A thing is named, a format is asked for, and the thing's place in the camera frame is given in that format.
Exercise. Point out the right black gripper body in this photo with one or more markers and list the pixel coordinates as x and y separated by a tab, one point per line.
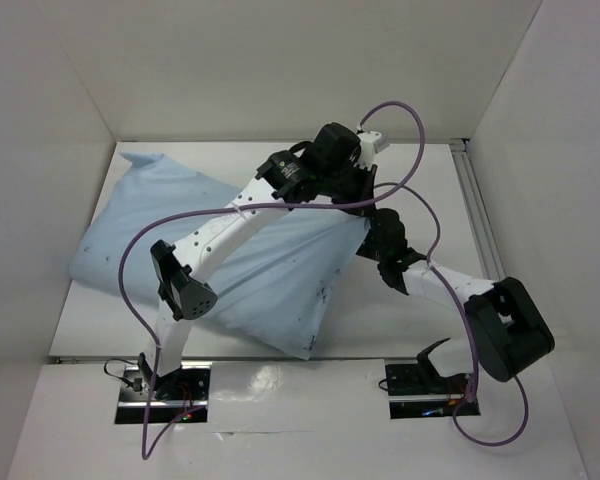
387	232

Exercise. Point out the light blue pillowcase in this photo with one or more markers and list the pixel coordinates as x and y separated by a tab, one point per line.
272	292

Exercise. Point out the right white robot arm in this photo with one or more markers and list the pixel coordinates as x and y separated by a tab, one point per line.
507	332

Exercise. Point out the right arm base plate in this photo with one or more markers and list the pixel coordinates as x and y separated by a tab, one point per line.
415	393

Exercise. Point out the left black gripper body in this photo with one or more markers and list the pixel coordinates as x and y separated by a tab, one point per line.
349	185

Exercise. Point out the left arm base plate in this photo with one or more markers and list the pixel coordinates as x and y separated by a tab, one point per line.
187	398

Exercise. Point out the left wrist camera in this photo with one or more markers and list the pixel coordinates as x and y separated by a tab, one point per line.
371	143

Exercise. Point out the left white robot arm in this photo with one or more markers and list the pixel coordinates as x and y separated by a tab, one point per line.
338	164

